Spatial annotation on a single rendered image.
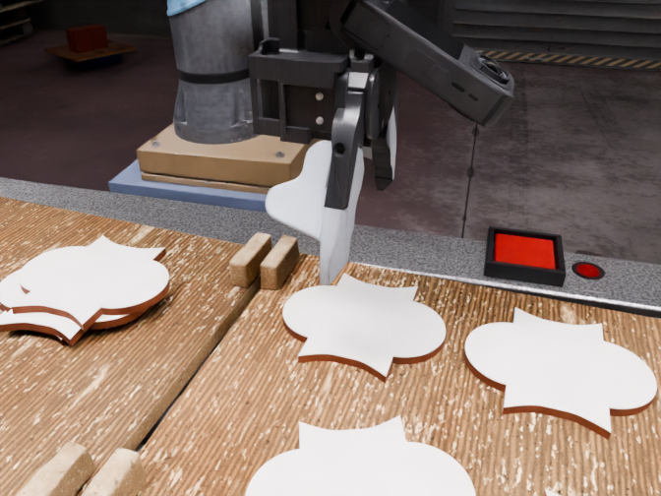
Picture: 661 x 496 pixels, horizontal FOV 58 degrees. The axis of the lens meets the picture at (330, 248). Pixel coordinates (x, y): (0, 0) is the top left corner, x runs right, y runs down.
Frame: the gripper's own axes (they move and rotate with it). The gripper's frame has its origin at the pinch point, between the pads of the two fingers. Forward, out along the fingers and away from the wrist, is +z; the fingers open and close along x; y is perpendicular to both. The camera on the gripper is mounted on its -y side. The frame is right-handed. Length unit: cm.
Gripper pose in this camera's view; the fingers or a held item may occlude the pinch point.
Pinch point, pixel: (366, 235)
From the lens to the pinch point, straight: 45.4
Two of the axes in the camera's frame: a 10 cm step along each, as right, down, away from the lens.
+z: 0.0, 8.5, 5.3
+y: -9.5, -1.7, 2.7
